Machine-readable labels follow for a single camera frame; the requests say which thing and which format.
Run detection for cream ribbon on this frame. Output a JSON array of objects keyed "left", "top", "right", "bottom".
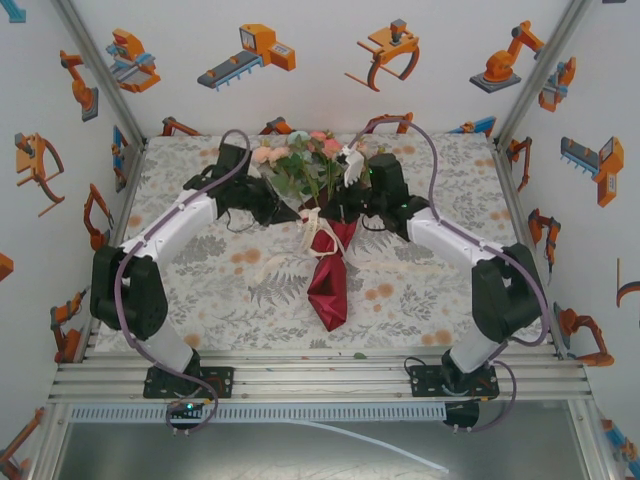
[{"left": 248, "top": 205, "right": 441, "bottom": 294}]

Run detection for peach fake rose stem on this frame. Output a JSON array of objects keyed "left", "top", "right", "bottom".
[{"left": 251, "top": 144, "right": 301, "bottom": 201}]

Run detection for mint green fake flower stem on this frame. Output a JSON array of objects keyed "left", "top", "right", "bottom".
[{"left": 284, "top": 130, "right": 314, "bottom": 151}]

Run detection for red wrapping paper sheet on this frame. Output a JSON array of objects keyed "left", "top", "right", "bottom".
[{"left": 298, "top": 193, "right": 362, "bottom": 332}]

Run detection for floral print tablecloth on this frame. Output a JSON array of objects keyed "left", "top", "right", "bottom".
[{"left": 94, "top": 132, "right": 551, "bottom": 351}]

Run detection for black controller board green light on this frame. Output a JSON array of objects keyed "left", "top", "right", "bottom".
[{"left": 166, "top": 398, "right": 205, "bottom": 437}]

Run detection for black round connector block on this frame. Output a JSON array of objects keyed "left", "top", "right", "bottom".
[{"left": 442, "top": 399, "right": 481, "bottom": 434}]

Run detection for white plastic tube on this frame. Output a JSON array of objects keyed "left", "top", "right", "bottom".
[{"left": 279, "top": 418, "right": 451, "bottom": 475}]

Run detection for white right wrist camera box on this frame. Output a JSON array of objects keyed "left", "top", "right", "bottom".
[{"left": 341, "top": 144, "right": 370, "bottom": 190}]

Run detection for aluminium side rail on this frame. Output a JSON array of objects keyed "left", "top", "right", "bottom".
[
  {"left": 492, "top": 142, "right": 569, "bottom": 361},
  {"left": 69, "top": 142, "right": 149, "bottom": 364}
]

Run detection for aluminium frame rails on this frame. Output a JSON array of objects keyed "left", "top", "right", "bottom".
[{"left": 47, "top": 348, "right": 594, "bottom": 405}]

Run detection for thin black cable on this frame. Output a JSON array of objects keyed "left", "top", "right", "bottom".
[{"left": 403, "top": 353, "right": 454, "bottom": 399}]

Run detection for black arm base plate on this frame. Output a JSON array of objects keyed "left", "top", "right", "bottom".
[
  {"left": 143, "top": 366, "right": 235, "bottom": 400},
  {"left": 409, "top": 364, "right": 500, "bottom": 400}
]

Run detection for aluminium frame post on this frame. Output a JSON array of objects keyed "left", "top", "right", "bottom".
[
  {"left": 492, "top": 0, "right": 596, "bottom": 146},
  {"left": 49, "top": 0, "right": 147, "bottom": 151}
]

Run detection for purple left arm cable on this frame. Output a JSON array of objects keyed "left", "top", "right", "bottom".
[{"left": 114, "top": 128, "right": 251, "bottom": 439}]

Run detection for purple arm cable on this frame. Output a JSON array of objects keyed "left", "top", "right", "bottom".
[
  {"left": 347, "top": 117, "right": 551, "bottom": 435},
  {"left": 114, "top": 128, "right": 251, "bottom": 439}
]

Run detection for white slotted cable duct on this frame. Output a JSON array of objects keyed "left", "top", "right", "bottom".
[{"left": 67, "top": 403, "right": 448, "bottom": 422}]

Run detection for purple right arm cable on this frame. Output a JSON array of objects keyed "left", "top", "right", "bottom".
[{"left": 347, "top": 117, "right": 551, "bottom": 435}]

